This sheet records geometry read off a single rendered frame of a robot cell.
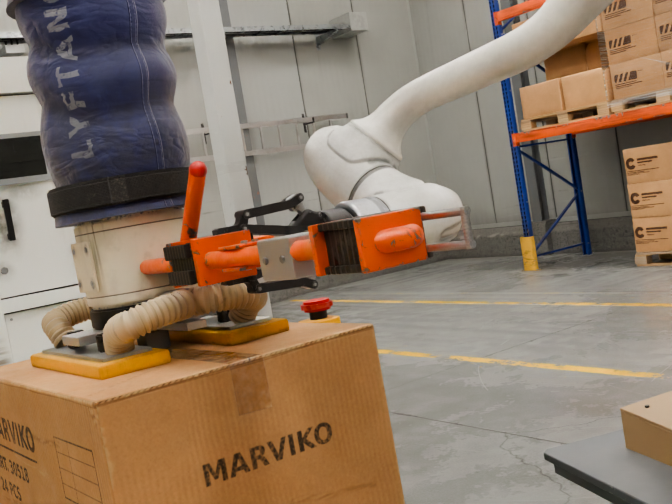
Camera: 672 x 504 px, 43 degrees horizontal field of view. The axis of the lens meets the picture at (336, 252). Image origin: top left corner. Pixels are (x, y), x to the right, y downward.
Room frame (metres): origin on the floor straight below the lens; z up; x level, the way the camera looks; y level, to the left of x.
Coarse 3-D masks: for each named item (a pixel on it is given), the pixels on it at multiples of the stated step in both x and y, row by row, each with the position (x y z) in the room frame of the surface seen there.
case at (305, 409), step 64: (0, 384) 1.29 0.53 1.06; (64, 384) 1.12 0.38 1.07; (128, 384) 1.02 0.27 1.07; (192, 384) 1.01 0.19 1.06; (256, 384) 1.06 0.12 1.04; (320, 384) 1.11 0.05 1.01; (0, 448) 1.36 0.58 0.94; (64, 448) 1.07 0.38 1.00; (128, 448) 0.96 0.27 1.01; (192, 448) 1.00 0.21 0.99; (256, 448) 1.05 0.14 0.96; (320, 448) 1.10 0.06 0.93; (384, 448) 1.16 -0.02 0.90
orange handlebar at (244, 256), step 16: (256, 240) 1.00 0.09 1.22; (304, 240) 0.88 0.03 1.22; (384, 240) 0.77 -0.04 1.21; (400, 240) 0.77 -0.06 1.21; (416, 240) 0.78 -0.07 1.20; (208, 256) 1.05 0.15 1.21; (224, 256) 1.01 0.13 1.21; (240, 256) 0.98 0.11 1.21; (256, 256) 0.95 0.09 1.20; (304, 256) 0.87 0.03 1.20; (144, 272) 1.23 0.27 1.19; (160, 272) 1.19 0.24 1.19
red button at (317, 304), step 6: (306, 300) 1.86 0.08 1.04; (312, 300) 1.84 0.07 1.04; (318, 300) 1.82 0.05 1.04; (324, 300) 1.82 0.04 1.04; (330, 300) 1.84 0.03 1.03; (300, 306) 1.83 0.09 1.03; (306, 306) 1.81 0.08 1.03; (312, 306) 1.81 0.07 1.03; (318, 306) 1.80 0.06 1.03; (324, 306) 1.81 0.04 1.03; (330, 306) 1.84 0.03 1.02; (306, 312) 1.82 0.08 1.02; (312, 312) 1.81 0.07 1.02; (318, 312) 1.82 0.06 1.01; (324, 312) 1.83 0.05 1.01; (312, 318) 1.83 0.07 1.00; (318, 318) 1.82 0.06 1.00
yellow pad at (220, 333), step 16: (208, 320) 1.37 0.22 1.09; (224, 320) 1.30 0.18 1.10; (256, 320) 1.25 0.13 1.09; (272, 320) 1.26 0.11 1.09; (176, 336) 1.35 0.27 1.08; (192, 336) 1.30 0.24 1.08; (208, 336) 1.26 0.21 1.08; (224, 336) 1.21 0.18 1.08; (240, 336) 1.21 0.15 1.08; (256, 336) 1.22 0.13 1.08
